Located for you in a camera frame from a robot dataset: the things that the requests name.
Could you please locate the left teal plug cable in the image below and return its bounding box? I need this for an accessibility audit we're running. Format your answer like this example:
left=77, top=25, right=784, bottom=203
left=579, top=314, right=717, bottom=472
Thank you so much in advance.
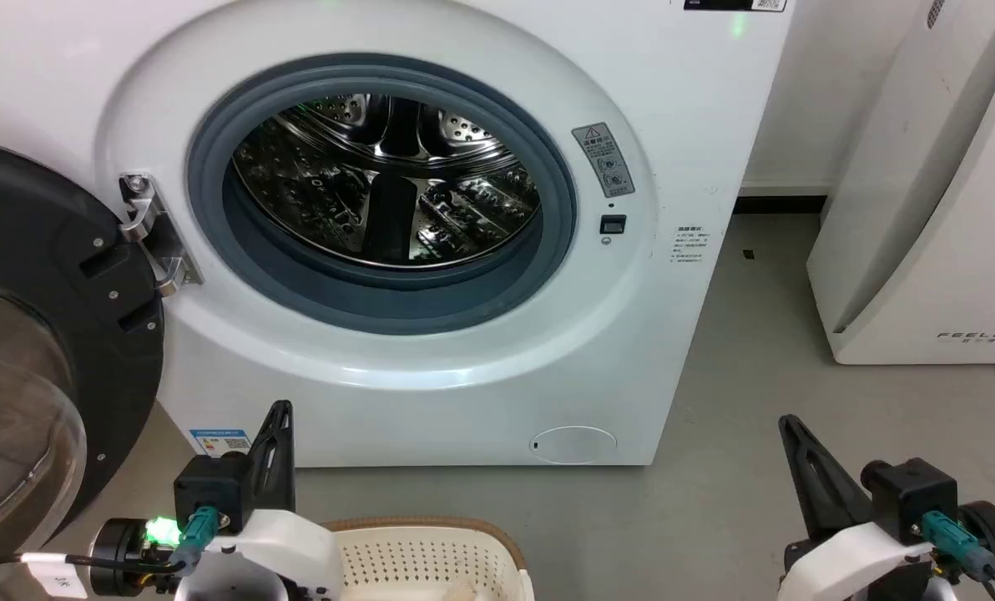
left=13, top=505, right=220, bottom=578

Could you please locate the white air purifier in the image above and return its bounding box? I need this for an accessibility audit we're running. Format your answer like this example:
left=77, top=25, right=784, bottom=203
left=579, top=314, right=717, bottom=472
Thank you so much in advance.
left=806, top=0, right=995, bottom=366

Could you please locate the stainless steel washing machine drum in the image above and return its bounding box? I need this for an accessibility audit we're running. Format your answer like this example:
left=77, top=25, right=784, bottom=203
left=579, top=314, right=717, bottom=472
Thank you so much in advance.
left=231, top=93, right=543, bottom=270

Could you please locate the black washing machine door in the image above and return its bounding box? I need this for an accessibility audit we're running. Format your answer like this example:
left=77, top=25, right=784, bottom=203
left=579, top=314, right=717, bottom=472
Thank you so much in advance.
left=0, top=138, right=165, bottom=577

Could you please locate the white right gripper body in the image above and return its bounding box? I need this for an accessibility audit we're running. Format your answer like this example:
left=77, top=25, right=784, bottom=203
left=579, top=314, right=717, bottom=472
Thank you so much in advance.
left=780, top=519, right=959, bottom=601

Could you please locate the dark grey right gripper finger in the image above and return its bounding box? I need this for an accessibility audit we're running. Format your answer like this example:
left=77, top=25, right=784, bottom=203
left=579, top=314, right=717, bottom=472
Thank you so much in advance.
left=778, top=414, right=876, bottom=542

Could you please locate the white cable tag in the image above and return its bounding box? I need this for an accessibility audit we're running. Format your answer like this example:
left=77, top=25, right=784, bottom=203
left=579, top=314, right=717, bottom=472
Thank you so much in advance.
left=23, top=551, right=91, bottom=598

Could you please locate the black sticker with QR code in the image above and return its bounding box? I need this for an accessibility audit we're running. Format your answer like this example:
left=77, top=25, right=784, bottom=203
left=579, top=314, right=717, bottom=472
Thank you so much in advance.
left=684, top=0, right=788, bottom=13

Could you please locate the blue energy label sticker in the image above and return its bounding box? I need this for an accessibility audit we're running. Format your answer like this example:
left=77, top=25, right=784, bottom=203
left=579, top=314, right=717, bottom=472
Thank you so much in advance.
left=189, top=428, right=252, bottom=457

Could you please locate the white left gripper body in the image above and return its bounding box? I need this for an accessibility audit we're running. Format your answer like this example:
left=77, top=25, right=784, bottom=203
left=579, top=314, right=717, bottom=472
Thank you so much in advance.
left=174, top=508, right=346, bottom=601

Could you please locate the round drain filter cover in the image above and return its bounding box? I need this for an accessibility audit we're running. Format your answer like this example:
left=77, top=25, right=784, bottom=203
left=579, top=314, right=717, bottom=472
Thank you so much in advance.
left=529, top=425, right=619, bottom=465

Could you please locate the small printed text sticker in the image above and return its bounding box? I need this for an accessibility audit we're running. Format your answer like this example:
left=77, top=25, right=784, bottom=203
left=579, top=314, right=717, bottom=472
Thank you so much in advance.
left=673, top=225, right=709, bottom=265

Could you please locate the grey warning label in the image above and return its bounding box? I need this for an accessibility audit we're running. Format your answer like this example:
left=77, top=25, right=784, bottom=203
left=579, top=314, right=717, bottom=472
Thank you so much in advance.
left=571, top=123, right=636, bottom=199

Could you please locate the teal plug cable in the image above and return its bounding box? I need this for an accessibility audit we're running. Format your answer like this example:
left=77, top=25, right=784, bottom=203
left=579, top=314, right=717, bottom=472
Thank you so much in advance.
left=920, top=510, right=995, bottom=601
left=13, top=505, right=220, bottom=578

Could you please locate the silver metal door hinge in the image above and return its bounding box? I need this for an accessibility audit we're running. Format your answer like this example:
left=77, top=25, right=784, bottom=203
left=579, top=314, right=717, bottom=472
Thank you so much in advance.
left=119, top=173, right=204, bottom=298

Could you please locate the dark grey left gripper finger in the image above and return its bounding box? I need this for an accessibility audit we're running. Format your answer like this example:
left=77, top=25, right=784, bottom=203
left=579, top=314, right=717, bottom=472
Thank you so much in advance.
left=249, top=400, right=296, bottom=514

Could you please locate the right teal plug cable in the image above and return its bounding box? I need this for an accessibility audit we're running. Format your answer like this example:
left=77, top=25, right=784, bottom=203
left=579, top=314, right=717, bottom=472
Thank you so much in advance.
left=920, top=510, right=995, bottom=601

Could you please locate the grey rubber door gasket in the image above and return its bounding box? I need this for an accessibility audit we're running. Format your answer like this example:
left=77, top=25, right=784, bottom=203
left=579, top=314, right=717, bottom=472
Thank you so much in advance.
left=186, top=53, right=578, bottom=336

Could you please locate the cream perforated laundry basket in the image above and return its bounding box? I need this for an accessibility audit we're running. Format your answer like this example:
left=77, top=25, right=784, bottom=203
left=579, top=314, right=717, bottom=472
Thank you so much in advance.
left=322, top=516, right=537, bottom=601

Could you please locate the white front-load washing machine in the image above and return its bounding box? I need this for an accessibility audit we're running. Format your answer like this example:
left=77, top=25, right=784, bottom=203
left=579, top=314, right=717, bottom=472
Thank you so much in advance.
left=0, top=0, right=797, bottom=468

